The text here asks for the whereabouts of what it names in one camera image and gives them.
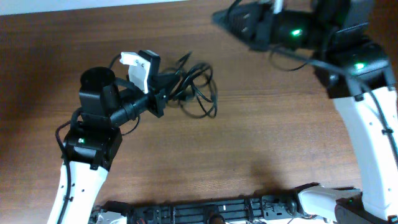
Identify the black cable bundle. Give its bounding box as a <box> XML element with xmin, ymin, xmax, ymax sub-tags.
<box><xmin>161</xmin><ymin>51</ymin><xmax>218</xmax><ymax>119</ymax></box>

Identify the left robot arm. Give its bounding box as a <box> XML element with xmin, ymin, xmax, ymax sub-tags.
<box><xmin>48</xmin><ymin>67</ymin><xmax>180</xmax><ymax>223</ymax></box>

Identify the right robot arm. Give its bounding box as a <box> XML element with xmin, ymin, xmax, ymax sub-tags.
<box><xmin>212</xmin><ymin>0</ymin><xmax>397</xmax><ymax>223</ymax></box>

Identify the right camera black cable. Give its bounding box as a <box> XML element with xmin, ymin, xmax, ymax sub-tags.
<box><xmin>226</xmin><ymin>0</ymin><xmax>398</xmax><ymax>150</ymax></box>

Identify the camera black cable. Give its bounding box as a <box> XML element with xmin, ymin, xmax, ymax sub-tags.
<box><xmin>226</xmin><ymin>0</ymin><xmax>398</xmax><ymax>150</ymax></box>
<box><xmin>54</xmin><ymin>52</ymin><xmax>125</xmax><ymax>224</ymax></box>

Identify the left camera black cable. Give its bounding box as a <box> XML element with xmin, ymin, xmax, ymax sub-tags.
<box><xmin>54</xmin><ymin>52</ymin><xmax>125</xmax><ymax>224</ymax></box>

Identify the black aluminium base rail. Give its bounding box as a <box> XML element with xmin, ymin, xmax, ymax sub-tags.
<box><xmin>88</xmin><ymin>195</ymin><xmax>316</xmax><ymax>224</ymax></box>

